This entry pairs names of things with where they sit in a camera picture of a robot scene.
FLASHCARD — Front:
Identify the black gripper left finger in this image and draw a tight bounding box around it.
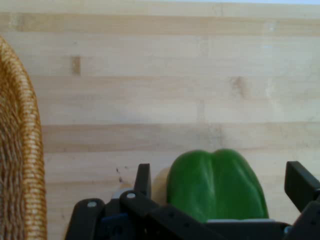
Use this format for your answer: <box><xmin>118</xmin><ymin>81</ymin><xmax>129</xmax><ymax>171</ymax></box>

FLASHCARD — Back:
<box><xmin>64</xmin><ymin>163</ymin><xmax>226</xmax><ymax>240</ymax></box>

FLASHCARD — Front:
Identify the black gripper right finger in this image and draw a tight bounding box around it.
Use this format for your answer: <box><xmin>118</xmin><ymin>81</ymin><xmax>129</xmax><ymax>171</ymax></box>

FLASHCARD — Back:
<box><xmin>284</xmin><ymin>161</ymin><xmax>320</xmax><ymax>240</ymax></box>

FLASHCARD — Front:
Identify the pale yellow round produce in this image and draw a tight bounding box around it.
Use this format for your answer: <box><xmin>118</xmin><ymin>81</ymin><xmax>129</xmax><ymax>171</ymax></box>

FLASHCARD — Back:
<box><xmin>151</xmin><ymin>167</ymin><xmax>172</xmax><ymax>203</ymax></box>

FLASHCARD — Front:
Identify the green bell pepper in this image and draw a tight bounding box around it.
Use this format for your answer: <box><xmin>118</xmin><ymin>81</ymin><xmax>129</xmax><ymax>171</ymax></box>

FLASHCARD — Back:
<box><xmin>166</xmin><ymin>148</ymin><xmax>270</xmax><ymax>223</ymax></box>

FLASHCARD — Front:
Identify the light wooden cutting board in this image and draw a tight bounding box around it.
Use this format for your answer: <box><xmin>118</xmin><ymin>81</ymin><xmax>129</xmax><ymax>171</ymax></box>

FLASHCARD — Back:
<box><xmin>0</xmin><ymin>1</ymin><xmax>320</xmax><ymax>240</ymax></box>

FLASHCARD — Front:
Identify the woven wicker basket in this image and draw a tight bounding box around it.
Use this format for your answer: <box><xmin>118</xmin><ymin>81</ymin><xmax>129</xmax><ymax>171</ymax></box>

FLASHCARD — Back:
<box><xmin>0</xmin><ymin>34</ymin><xmax>48</xmax><ymax>240</ymax></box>

